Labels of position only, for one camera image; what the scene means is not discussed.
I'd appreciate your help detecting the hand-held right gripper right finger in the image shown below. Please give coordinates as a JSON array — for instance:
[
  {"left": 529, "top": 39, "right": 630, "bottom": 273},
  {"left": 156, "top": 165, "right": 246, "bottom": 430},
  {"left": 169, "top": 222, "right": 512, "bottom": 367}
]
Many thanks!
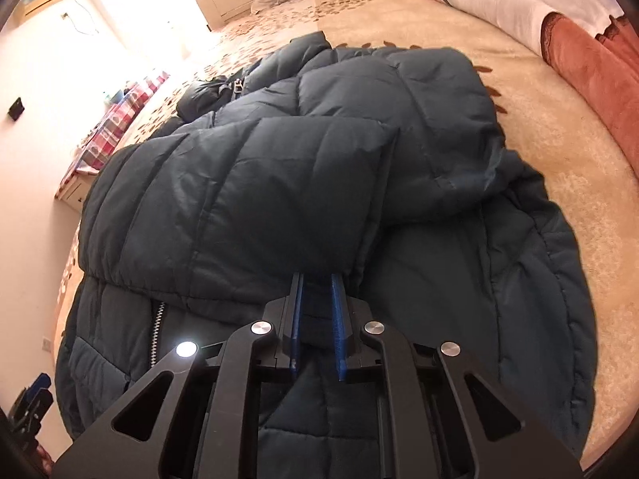
[{"left": 330, "top": 273, "right": 584, "bottom": 479}]

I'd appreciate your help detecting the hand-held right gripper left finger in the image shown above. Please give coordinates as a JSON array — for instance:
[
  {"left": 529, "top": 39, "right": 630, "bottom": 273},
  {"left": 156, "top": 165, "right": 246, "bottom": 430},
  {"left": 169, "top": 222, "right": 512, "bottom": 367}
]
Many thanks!
[{"left": 52, "top": 273, "right": 304, "bottom": 479}]

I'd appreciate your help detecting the dark teal puffer jacket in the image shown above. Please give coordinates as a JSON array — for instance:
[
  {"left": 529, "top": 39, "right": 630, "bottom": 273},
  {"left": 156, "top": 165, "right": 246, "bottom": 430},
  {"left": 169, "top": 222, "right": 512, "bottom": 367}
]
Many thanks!
[{"left": 54, "top": 31, "right": 599, "bottom": 460}]

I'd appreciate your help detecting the white bedside cabinet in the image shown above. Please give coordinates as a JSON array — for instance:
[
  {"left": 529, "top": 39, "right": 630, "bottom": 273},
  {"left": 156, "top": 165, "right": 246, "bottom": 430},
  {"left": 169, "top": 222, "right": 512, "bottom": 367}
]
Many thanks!
[{"left": 59, "top": 180, "right": 91, "bottom": 214}]

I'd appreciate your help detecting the plaid table cloth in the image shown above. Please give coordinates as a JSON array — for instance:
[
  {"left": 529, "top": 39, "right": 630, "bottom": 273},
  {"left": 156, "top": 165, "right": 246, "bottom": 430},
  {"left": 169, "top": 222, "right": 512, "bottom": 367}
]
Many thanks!
[{"left": 55, "top": 72, "right": 171, "bottom": 200}]

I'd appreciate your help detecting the beige leaf printed bedsheet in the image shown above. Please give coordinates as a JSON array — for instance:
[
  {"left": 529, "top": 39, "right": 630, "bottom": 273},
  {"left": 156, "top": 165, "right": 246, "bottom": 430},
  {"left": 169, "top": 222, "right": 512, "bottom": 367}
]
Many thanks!
[{"left": 54, "top": 0, "right": 639, "bottom": 470}]

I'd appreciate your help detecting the air conditioner power cable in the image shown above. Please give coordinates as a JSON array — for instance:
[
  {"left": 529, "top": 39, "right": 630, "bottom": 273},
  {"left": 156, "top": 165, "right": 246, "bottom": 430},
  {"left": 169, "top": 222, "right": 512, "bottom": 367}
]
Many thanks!
[{"left": 61, "top": 0, "right": 101, "bottom": 37}]

